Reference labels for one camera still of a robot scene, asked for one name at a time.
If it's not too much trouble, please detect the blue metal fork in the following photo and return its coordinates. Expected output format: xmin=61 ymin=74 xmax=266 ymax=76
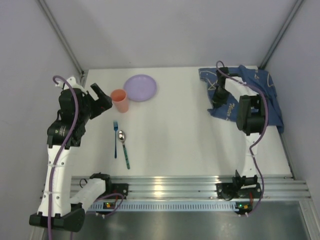
xmin=113 ymin=120 xmax=118 ymax=159

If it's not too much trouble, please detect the white slotted cable duct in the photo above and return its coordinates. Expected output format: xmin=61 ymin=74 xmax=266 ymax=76
xmin=88 ymin=201 xmax=251 ymax=213

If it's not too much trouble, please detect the aluminium mounting rail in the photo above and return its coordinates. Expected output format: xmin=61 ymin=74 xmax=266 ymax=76
xmin=69 ymin=175 xmax=312 ymax=201

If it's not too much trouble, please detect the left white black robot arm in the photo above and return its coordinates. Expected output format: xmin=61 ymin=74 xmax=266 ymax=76
xmin=29 ymin=83 xmax=113 ymax=232

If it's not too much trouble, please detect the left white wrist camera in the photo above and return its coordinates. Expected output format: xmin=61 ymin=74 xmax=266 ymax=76
xmin=52 ymin=75 xmax=87 ymax=95

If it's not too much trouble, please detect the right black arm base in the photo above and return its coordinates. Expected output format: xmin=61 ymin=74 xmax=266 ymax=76
xmin=215 ymin=182 xmax=262 ymax=201

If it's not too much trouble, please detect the right aluminium frame post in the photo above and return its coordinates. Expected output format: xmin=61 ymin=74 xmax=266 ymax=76
xmin=258 ymin=0 xmax=305 ymax=70

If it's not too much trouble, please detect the spoon with teal handle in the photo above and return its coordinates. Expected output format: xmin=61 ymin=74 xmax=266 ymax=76
xmin=118 ymin=130 xmax=131 ymax=170

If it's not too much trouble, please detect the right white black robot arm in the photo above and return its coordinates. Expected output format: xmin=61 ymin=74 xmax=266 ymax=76
xmin=212 ymin=66 xmax=269 ymax=191

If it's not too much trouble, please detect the orange plastic cup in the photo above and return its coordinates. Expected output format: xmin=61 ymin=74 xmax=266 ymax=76
xmin=110 ymin=89 xmax=129 ymax=113

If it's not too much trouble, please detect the left aluminium frame post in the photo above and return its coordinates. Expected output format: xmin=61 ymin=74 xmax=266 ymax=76
xmin=35 ymin=0 xmax=84 ymax=76

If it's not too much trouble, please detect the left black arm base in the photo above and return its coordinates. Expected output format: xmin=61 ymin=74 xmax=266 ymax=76
xmin=106 ymin=183 xmax=129 ymax=199

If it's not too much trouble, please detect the aluminium frame post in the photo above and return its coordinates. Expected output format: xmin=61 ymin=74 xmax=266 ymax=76
xmin=35 ymin=0 xmax=84 ymax=76
xmin=258 ymin=0 xmax=305 ymax=70

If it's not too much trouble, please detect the purple plastic plate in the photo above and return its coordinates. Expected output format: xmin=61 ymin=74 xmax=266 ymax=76
xmin=123 ymin=74 xmax=158 ymax=102

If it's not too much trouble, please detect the blue fish-pattern cloth placemat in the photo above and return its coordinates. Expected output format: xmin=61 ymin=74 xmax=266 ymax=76
xmin=198 ymin=65 xmax=284 ymax=135

